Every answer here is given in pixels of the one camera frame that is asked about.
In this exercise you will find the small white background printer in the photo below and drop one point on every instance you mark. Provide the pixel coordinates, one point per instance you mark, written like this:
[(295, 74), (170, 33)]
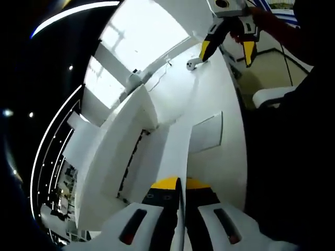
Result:
[(134, 79)]

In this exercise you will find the blue-bordered wall poster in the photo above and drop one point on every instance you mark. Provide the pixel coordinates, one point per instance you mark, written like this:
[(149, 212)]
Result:
[(282, 13)]

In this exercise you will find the white chair seat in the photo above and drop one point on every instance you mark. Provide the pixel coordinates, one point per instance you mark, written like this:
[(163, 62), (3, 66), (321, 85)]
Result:
[(272, 96)]

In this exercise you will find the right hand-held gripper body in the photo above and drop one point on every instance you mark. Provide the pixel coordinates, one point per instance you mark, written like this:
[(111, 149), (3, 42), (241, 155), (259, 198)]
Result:
[(230, 10)]

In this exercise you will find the white input tray paper stack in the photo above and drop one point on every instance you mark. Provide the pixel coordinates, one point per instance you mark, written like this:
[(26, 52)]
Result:
[(81, 141)]

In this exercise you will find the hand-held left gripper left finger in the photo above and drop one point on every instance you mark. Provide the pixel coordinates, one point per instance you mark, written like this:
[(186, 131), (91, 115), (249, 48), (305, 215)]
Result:
[(157, 209)]

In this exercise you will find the flat white rectangular desk panel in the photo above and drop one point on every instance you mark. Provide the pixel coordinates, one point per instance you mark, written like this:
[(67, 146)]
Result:
[(206, 133)]

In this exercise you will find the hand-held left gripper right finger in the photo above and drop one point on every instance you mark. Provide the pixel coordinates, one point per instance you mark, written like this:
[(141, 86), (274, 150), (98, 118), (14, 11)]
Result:
[(206, 209)]

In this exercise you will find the person's right hand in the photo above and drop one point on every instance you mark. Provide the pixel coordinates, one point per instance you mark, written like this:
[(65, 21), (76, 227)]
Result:
[(264, 19)]

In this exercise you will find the white handheld controller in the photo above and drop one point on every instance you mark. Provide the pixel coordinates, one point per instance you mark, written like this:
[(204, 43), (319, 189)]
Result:
[(193, 65)]

